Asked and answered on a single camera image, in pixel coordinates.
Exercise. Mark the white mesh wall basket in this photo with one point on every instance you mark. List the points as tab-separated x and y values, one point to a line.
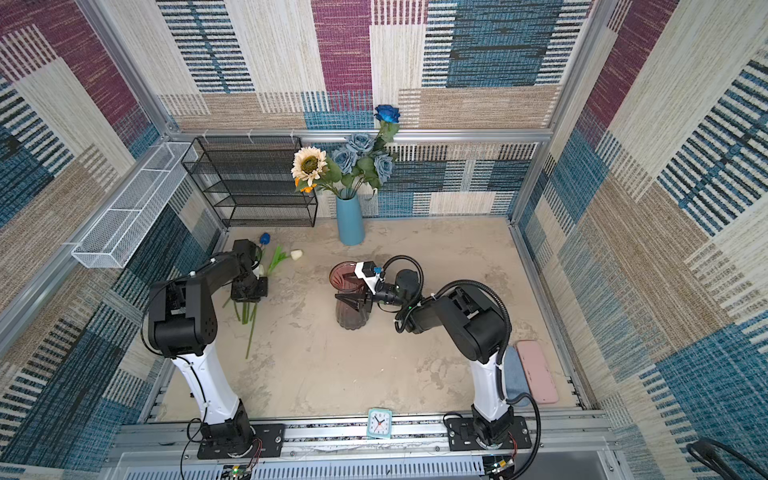
114	238

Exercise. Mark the small teal alarm clock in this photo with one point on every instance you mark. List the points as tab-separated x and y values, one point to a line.
379	423

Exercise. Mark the aluminium front rail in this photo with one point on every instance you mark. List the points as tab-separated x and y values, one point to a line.
574	444

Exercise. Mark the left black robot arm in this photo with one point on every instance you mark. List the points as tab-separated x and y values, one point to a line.
182	326

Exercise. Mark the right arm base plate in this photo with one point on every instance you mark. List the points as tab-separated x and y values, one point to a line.
467	434

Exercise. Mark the cream sunflower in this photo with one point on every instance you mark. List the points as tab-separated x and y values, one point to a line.
309	163

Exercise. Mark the pale blue rose bouquet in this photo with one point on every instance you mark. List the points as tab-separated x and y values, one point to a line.
363	160

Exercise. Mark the orange marigold flower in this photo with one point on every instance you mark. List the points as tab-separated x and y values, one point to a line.
304	186

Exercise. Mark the black wire shelf rack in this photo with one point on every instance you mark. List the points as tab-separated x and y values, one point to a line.
247	181

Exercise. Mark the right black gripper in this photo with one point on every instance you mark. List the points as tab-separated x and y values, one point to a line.
359	298

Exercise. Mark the tulip bunch with green leaves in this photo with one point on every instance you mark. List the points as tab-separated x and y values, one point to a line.
246	312

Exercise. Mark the blue oblong case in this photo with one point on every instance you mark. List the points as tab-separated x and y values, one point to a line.
514	375

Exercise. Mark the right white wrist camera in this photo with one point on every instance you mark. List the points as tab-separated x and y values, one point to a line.
370	274

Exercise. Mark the teal ceramic vase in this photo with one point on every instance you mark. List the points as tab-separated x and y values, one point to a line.
350	221

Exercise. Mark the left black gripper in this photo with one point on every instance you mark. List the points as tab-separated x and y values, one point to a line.
262	292

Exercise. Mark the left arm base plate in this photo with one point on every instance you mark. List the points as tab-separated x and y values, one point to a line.
264	440

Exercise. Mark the red ribbed glass vase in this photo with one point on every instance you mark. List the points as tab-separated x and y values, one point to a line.
342	278

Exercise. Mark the bright blue rose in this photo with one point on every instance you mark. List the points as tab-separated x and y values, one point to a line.
388	117

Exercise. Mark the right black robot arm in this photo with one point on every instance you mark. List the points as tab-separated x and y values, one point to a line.
473	315

